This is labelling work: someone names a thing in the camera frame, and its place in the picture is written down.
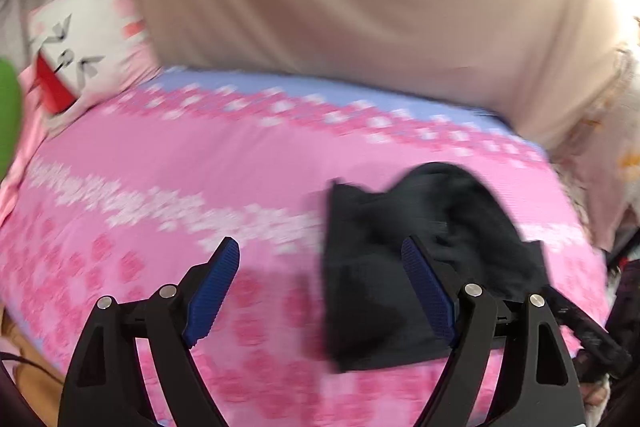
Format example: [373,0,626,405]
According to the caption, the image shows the white cat face pillow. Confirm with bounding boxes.
[27,0,161,128]

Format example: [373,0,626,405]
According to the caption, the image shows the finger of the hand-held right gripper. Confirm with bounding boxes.
[542,286,633,379]

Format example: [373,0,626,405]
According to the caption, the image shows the black cable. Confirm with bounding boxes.
[0,351,68,385]

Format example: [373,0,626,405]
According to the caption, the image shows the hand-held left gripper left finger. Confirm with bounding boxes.
[57,236,242,427]

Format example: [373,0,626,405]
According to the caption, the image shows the green object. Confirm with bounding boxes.
[0,57,24,182]

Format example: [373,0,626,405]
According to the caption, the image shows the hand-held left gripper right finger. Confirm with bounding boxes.
[400,235,586,427]

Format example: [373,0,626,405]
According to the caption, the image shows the cream floral quilt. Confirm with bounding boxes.
[547,17,640,253]

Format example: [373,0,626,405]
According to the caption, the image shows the pink rose print bed sheet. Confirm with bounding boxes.
[0,66,613,427]

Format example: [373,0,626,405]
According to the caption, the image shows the dark grey pants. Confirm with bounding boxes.
[320,162,556,374]

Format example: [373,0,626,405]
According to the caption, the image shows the wooden bed frame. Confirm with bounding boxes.
[0,307,68,427]

